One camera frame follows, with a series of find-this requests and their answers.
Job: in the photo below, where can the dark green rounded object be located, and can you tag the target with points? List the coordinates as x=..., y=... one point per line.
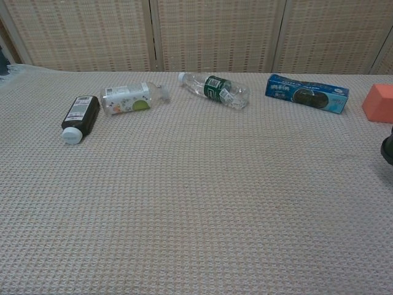
x=388, y=150

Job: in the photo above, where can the white waffle weave tablecloth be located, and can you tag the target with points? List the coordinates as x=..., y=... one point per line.
x=196, y=199

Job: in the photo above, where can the clear water bottle green label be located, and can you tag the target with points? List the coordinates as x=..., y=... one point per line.
x=215, y=89

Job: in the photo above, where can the clear bottle with floral label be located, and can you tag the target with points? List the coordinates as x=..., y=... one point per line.
x=126, y=99

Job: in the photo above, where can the woven bamboo screen panel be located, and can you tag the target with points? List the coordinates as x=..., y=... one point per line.
x=218, y=33
x=83, y=33
x=334, y=33

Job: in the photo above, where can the black bottle with white cap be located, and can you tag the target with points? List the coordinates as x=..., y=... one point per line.
x=81, y=113

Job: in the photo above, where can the blue cookie box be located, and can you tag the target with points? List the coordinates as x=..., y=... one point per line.
x=307, y=93

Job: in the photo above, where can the orange foam block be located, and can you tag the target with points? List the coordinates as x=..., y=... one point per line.
x=379, y=106

